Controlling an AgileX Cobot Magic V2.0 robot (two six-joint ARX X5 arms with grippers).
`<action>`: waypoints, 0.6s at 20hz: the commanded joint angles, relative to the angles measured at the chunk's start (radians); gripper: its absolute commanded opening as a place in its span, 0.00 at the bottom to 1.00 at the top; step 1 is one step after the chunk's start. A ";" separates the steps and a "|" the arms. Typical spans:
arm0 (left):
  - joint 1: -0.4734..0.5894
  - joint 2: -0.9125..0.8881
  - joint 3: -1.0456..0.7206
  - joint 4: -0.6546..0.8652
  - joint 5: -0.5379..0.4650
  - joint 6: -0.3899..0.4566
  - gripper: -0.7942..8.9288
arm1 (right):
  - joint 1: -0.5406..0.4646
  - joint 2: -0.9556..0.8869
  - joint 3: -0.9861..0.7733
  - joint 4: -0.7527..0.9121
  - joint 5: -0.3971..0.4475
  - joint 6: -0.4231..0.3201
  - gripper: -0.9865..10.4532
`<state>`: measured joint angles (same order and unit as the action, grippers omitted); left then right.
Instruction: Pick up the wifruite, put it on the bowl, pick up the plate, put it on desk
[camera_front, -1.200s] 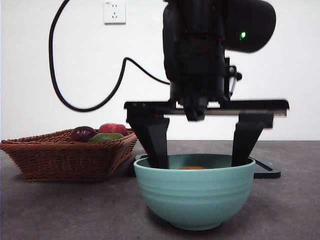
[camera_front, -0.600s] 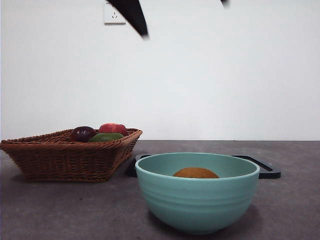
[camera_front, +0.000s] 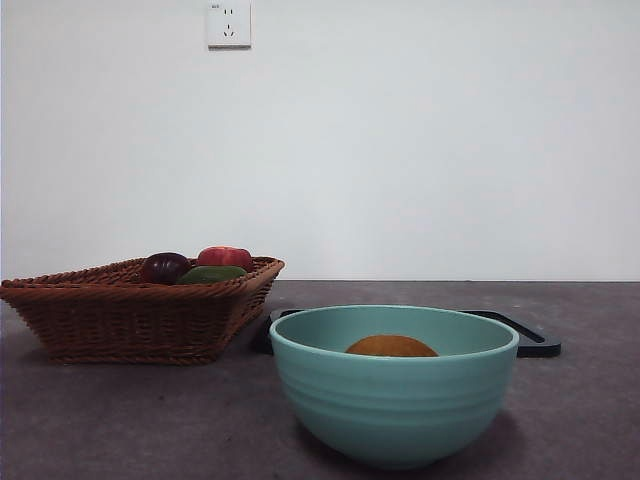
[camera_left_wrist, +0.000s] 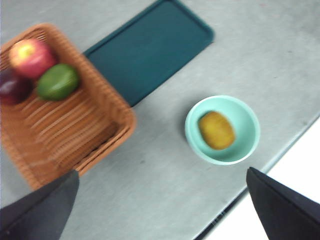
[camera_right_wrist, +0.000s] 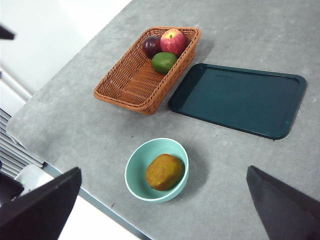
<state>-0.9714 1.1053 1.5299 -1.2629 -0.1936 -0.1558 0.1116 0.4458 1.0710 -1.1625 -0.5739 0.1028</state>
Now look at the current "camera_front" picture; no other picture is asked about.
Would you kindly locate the dark rectangular tray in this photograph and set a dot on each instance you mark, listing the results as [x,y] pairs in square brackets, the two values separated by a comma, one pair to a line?
[540,347]

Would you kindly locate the red apple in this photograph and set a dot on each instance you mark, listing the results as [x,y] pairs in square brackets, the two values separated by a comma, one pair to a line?
[225,257]

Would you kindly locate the brown kiwifruit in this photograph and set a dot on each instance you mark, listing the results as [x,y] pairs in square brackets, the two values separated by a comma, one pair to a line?
[390,346]

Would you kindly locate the dark purple plum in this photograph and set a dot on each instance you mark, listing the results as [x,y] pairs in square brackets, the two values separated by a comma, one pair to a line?
[165,266]

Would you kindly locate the white wall socket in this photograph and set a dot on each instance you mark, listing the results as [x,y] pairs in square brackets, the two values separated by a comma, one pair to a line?
[229,40]

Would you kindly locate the green avocado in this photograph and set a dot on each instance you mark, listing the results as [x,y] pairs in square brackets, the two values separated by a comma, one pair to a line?
[212,274]

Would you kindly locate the teal ribbed bowl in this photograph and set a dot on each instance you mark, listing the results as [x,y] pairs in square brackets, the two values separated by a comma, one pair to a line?
[395,410]

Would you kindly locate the brown wicker basket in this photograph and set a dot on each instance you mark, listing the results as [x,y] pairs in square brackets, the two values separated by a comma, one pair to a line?
[125,325]

